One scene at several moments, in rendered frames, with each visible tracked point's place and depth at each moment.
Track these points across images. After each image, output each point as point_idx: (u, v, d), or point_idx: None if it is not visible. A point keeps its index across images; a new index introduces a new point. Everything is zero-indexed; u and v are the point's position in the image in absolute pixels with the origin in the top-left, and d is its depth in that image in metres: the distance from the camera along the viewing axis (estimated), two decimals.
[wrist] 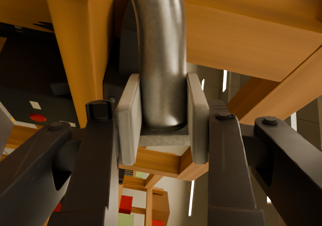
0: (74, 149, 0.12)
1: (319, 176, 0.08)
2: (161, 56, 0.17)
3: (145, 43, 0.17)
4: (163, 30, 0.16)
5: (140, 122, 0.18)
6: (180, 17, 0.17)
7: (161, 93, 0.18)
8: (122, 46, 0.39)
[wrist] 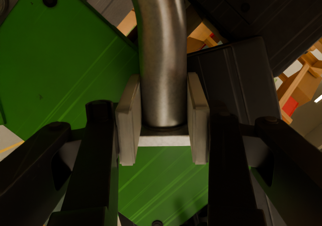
0: (74, 149, 0.12)
1: (319, 176, 0.08)
2: (161, 57, 0.17)
3: (145, 43, 0.17)
4: (163, 30, 0.16)
5: (140, 122, 0.18)
6: (181, 17, 0.17)
7: (162, 93, 0.18)
8: None
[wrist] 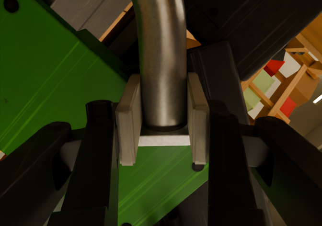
0: (74, 149, 0.12)
1: (319, 176, 0.08)
2: (161, 56, 0.17)
3: (145, 43, 0.17)
4: (163, 30, 0.16)
5: (140, 122, 0.18)
6: (180, 17, 0.17)
7: (162, 93, 0.18)
8: None
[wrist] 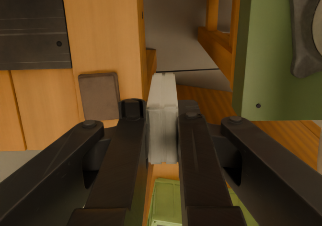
0: (107, 147, 0.12)
1: (287, 174, 0.08)
2: None
3: None
4: None
5: None
6: None
7: None
8: None
